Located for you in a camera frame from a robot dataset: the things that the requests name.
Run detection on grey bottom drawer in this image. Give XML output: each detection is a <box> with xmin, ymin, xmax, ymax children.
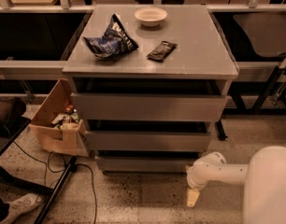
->
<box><xmin>95</xmin><ymin>156</ymin><xmax>194</xmax><ymax>173</ymax></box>

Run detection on grey drawer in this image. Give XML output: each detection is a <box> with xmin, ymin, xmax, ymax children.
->
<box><xmin>72</xmin><ymin>93</ymin><xmax>226</xmax><ymax>121</ymax></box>
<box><xmin>95</xmin><ymin>156</ymin><xmax>194</xmax><ymax>173</ymax></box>
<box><xmin>86</xmin><ymin>131</ymin><xmax>211</xmax><ymax>152</ymax></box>

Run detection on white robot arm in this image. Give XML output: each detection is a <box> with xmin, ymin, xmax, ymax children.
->
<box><xmin>186</xmin><ymin>146</ymin><xmax>286</xmax><ymax>224</ymax></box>

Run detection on grey middle drawer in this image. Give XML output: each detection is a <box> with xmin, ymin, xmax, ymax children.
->
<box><xmin>86</xmin><ymin>131</ymin><xmax>211</xmax><ymax>152</ymax></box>

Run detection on grey drawer cabinet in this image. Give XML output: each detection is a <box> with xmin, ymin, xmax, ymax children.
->
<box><xmin>62</xmin><ymin>4</ymin><xmax>240</xmax><ymax>175</ymax></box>

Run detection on grey top drawer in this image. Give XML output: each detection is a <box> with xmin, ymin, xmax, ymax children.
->
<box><xmin>72</xmin><ymin>93</ymin><xmax>226</xmax><ymax>121</ymax></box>

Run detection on black stand leg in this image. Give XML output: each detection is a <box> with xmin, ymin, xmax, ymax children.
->
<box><xmin>216</xmin><ymin>120</ymin><xmax>228</xmax><ymax>141</ymax></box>

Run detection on black table leg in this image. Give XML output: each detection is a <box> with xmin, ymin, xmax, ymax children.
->
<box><xmin>34</xmin><ymin>156</ymin><xmax>77</xmax><ymax>224</ymax></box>

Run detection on items in cardboard box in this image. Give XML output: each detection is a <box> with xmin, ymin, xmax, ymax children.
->
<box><xmin>51</xmin><ymin>104</ymin><xmax>79</xmax><ymax>130</ymax></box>

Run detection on black snack bar wrapper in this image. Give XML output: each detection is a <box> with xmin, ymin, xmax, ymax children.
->
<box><xmin>147</xmin><ymin>41</ymin><xmax>177</xmax><ymax>62</ymax></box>

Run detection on cardboard box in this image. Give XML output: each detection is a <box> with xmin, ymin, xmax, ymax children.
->
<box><xmin>29</xmin><ymin>78</ymin><xmax>90</xmax><ymax>157</ymax></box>

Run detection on white shoe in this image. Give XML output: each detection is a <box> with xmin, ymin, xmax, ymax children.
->
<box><xmin>0</xmin><ymin>193</ymin><xmax>44</xmax><ymax>224</ymax></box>

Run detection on blue chip bag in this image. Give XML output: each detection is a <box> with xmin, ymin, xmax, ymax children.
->
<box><xmin>82</xmin><ymin>14</ymin><xmax>138</xmax><ymax>59</ymax></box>

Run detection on grey chair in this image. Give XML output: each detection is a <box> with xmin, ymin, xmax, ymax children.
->
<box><xmin>234</xmin><ymin>12</ymin><xmax>286</xmax><ymax>113</ymax></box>

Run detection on white bowl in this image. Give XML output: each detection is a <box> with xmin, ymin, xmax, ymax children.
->
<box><xmin>135</xmin><ymin>7</ymin><xmax>167</xmax><ymax>27</ymax></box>

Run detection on dark bag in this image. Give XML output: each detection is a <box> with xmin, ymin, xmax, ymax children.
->
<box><xmin>0</xmin><ymin>97</ymin><xmax>30</xmax><ymax>138</ymax></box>

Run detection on black floor cable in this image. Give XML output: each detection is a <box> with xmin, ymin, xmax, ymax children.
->
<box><xmin>12</xmin><ymin>140</ymin><xmax>98</xmax><ymax>224</ymax></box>

